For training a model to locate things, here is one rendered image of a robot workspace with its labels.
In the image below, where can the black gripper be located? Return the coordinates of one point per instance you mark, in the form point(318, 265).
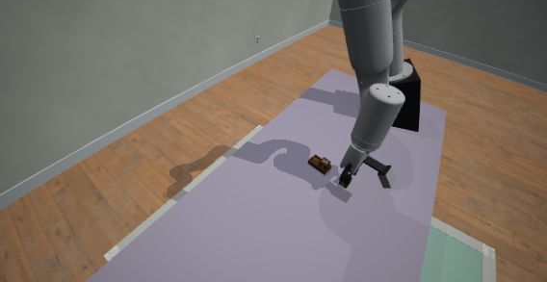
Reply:
point(352, 161)

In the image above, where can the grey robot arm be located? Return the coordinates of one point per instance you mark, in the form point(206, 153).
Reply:
point(370, 41)

